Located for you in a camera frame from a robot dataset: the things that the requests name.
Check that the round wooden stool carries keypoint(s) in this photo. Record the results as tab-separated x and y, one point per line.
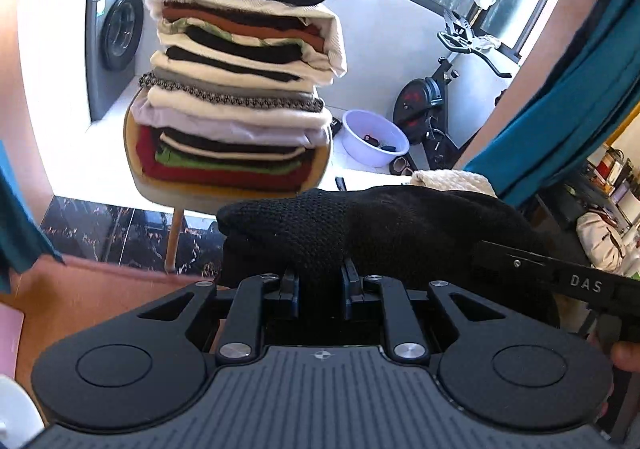
175	201

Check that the lavender plastic basin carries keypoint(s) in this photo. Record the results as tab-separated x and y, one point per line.
372	154

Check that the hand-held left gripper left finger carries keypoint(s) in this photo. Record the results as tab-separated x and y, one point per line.
295	299

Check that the dark sunglasses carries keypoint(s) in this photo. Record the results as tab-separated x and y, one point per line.
400	166

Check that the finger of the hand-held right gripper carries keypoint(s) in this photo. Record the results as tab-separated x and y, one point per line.
515	261

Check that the stack of folded clothes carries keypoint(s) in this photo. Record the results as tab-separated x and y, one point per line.
235	79

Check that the black exercise bike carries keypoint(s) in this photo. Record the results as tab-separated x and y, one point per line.
425	99

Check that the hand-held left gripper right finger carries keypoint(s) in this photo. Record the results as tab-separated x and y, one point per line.
346	299

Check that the person's right hand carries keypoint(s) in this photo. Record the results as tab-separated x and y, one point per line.
627	358

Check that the white bag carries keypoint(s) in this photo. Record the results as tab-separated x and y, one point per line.
597	239

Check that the cream knitted cloth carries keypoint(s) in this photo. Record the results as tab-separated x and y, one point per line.
450	181

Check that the teal curtain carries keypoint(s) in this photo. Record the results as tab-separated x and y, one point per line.
575	89
20	229

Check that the grey washing machine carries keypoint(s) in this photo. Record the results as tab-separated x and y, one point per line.
117	39

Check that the black knit garment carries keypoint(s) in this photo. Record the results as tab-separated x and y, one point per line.
400	224

